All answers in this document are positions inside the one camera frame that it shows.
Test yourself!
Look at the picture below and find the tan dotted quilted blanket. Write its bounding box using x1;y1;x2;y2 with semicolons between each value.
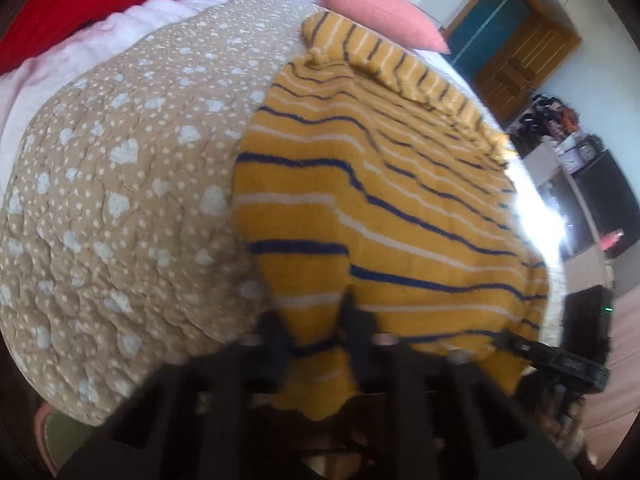
0;0;321;426

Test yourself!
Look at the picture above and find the white desk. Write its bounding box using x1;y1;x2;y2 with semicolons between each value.
517;137;581;201

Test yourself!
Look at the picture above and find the dark clutter pile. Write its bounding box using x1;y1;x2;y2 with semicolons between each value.
517;91;586;143

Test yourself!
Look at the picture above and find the pink pillow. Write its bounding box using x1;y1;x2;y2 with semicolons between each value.
316;0;452;55

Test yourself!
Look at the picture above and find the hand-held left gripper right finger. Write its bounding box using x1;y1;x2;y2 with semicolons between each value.
338;291;543;453

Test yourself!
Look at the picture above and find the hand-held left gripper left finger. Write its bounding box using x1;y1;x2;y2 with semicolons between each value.
106;311;296;453

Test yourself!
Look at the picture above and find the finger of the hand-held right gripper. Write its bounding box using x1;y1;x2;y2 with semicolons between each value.
491;329;603;392

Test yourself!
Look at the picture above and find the yellow striped knit sweater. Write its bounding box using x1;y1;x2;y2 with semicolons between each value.
231;10;551;422

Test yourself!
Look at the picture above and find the small table clock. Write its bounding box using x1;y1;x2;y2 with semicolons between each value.
577;137;603;162

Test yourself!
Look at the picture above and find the pink green slipper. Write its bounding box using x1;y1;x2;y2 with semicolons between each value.
32;404;98;478

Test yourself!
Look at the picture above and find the wooden door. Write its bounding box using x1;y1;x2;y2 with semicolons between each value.
444;0;585;128

